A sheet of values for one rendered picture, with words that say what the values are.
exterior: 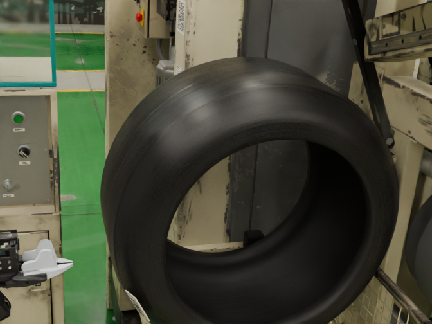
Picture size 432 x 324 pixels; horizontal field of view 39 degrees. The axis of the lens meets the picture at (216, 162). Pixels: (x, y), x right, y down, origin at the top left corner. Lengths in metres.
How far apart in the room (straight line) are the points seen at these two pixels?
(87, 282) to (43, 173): 1.39
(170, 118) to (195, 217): 0.52
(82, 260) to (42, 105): 1.69
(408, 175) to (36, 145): 1.02
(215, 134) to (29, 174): 0.92
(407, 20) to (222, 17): 0.39
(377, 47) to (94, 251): 2.35
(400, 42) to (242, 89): 0.40
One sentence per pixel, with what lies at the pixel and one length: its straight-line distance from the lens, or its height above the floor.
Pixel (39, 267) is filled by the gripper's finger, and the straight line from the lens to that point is 1.18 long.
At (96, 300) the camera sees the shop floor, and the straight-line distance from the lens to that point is 3.01.
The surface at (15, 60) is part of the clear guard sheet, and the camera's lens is 1.70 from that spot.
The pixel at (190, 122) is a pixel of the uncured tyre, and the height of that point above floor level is 1.40.
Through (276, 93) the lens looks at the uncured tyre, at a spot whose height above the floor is 1.45.
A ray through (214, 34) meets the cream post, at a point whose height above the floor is 1.48.
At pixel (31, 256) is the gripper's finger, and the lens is 1.21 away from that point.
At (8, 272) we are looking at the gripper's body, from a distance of 1.18.
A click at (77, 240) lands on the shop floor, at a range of 3.52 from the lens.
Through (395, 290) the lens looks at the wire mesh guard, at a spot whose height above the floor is 1.00.
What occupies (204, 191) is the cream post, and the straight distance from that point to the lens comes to 1.49.
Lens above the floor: 1.72
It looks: 22 degrees down
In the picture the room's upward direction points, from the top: 4 degrees clockwise
